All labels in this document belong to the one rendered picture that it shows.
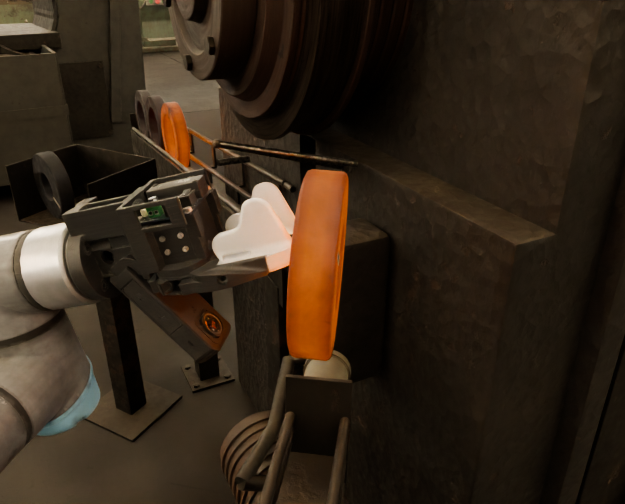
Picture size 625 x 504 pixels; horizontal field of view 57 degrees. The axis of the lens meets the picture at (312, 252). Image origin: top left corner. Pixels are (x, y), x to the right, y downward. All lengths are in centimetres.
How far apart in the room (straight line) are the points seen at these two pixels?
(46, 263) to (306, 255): 23
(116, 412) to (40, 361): 118
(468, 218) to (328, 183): 27
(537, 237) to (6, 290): 51
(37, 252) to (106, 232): 6
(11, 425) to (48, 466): 113
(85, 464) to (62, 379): 106
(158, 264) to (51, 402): 18
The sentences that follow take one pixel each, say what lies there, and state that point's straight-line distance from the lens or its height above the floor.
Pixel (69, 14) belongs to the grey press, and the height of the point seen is 88.
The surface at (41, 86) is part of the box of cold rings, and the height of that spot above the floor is 59.
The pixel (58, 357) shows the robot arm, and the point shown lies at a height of 80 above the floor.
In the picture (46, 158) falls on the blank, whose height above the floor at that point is 74.
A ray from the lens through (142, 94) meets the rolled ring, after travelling 198.
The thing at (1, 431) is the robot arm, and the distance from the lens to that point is 54.
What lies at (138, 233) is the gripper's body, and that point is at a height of 94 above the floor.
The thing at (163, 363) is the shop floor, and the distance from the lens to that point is 191.
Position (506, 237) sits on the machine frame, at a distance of 63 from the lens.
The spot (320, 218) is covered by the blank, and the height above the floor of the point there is 97.
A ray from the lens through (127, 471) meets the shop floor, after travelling 160.
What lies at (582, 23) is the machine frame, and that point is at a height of 108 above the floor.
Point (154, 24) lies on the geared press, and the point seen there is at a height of 37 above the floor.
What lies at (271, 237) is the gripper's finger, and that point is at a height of 94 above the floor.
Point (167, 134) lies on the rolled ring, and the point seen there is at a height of 69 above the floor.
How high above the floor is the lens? 112
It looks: 26 degrees down
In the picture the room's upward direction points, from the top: straight up
